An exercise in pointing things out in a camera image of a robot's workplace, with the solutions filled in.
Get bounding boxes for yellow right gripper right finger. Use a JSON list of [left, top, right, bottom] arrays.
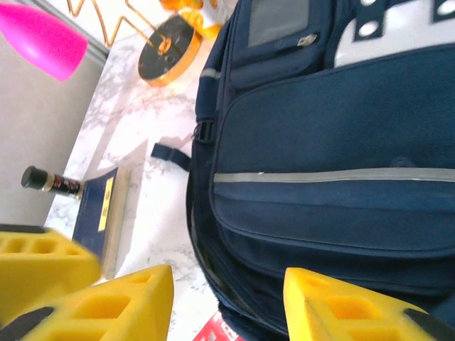
[[284, 266, 451, 341]]

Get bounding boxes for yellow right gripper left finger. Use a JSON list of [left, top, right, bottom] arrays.
[[0, 264, 175, 341]]

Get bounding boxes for navy book yellow label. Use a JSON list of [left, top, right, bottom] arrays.
[[70, 167, 133, 281]]

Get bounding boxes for red and gold packet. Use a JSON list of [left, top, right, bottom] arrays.
[[191, 309, 250, 341]]

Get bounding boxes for navy blue school backpack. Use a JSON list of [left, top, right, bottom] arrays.
[[151, 0, 455, 341]]

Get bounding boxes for small black bottle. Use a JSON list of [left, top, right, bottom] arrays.
[[20, 165, 85, 199]]

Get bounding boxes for pink wine glass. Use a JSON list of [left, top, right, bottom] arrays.
[[0, 2, 89, 82]]

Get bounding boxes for orange lidded mango cup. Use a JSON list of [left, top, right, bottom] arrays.
[[158, 0, 228, 38]]

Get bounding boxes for gold wire glass rack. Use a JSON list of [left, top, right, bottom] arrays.
[[66, 0, 204, 89]]

